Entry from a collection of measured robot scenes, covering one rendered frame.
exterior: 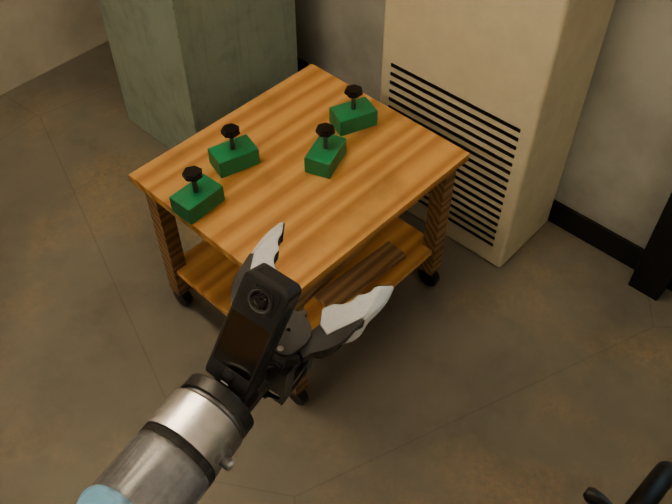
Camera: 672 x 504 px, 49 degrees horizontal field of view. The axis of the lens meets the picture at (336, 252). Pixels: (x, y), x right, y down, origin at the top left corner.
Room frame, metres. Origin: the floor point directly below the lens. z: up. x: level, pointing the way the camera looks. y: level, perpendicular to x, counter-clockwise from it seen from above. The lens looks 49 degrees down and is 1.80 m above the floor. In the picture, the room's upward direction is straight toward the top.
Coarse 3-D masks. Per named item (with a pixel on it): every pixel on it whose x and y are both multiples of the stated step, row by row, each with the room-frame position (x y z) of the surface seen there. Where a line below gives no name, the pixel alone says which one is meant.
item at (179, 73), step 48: (144, 0) 2.04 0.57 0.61; (192, 0) 1.99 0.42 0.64; (240, 0) 2.11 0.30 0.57; (288, 0) 2.26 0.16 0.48; (144, 48) 2.08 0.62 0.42; (192, 48) 1.97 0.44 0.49; (240, 48) 2.10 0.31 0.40; (288, 48) 2.25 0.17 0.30; (144, 96) 2.13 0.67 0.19; (192, 96) 1.94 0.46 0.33; (240, 96) 2.08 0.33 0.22
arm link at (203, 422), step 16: (176, 400) 0.31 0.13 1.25; (192, 400) 0.31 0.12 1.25; (208, 400) 0.31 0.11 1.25; (160, 416) 0.30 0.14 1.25; (176, 416) 0.30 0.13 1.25; (192, 416) 0.30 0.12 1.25; (208, 416) 0.30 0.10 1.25; (224, 416) 0.30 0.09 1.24; (176, 432) 0.28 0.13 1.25; (192, 432) 0.28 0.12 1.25; (208, 432) 0.29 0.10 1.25; (224, 432) 0.29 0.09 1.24; (240, 432) 0.30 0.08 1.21; (208, 448) 0.28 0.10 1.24; (224, 448) 0.28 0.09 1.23; (224, 464) 0.27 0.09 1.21
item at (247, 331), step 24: (264, 264) 0.40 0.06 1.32; (240, 288) 0.38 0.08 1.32; (264, 288) 0.37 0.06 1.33; (288, 288) 0.37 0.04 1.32; (240, 312) 0.37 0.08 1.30; (264, 312) 0.36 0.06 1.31; (288, 312) 0.37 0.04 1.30; (240, 336) 0.36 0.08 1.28; (264, 336) 0.35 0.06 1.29; (216, 360) 0.35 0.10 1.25; (240, 360) 0.35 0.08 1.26; (264, 360) 0.34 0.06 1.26; (240, 384) 0.33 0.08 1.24
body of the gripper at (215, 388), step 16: (304, 320) 0.40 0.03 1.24; (288, 336) 0.38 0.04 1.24; (304, 336) 0.38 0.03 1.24; (288, 352) 0.37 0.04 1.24; (272, 368) 0.36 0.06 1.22; (288, 368) 0.37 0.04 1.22; (304, 368) 0.39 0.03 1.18; (192, 384) 0.33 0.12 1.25; (208, 384) 0.33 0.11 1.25; (224, 384) 0.34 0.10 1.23; (272, 384) 0.36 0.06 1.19; (288, 384) 0.36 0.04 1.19; (224, 400) 0.32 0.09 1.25; (240, 400) 0.32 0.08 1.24; (256, 400) 0.35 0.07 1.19; (240, 416) 0.31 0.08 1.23
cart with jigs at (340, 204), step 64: (256, 128) 1.54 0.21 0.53; (320, 128) 1.40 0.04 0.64; (384, 128) 1.54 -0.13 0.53; (192, 192) 1.25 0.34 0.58; (256, 192) 1.30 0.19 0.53; (320, 192) 1.30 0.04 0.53; (384, 192) 1.30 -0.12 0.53; (448, 192) 1.43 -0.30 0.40; (192, 256) 1.39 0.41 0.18; (320, 256) 1.09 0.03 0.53; (384, 256) 1.38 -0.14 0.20
